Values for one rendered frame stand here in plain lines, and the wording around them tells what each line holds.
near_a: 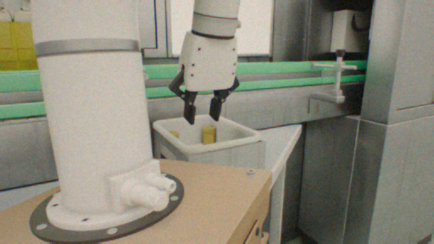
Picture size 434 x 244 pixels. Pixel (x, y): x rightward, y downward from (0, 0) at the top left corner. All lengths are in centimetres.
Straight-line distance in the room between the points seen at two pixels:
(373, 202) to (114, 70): 112
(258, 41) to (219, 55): 62
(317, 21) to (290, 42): 17
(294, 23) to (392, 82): 45
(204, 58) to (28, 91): 34
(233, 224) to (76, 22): 21
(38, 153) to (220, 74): 38
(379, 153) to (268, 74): 52
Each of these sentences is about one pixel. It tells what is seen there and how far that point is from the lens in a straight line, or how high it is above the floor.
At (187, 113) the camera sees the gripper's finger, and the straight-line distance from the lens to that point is 51.
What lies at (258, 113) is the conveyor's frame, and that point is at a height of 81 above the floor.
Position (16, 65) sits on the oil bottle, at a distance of 72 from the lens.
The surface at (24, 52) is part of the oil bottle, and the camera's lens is 72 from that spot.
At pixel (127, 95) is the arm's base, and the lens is 26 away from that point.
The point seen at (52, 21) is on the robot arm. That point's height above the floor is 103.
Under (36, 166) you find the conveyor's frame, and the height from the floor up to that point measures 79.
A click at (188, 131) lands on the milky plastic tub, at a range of 69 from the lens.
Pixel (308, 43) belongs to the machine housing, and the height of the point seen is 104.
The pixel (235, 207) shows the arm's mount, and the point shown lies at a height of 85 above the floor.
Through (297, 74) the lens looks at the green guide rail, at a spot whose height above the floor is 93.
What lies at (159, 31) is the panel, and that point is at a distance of 90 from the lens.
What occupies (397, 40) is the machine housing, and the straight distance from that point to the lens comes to 111.
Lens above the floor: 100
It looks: 14 degrees down
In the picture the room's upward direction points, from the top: straight up
